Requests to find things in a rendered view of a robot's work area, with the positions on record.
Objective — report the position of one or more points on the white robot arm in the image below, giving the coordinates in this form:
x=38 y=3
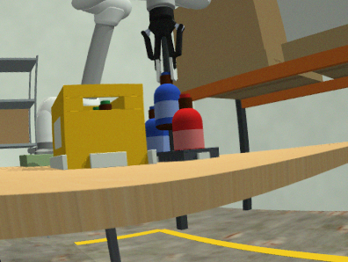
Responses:
x=107 y=14

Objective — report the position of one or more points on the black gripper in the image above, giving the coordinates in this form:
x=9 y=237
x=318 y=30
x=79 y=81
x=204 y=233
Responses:
x=162 y=23

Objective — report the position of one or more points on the blue bottle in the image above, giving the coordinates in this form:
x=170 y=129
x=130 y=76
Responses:
x=156 y=139
x=165 y=102

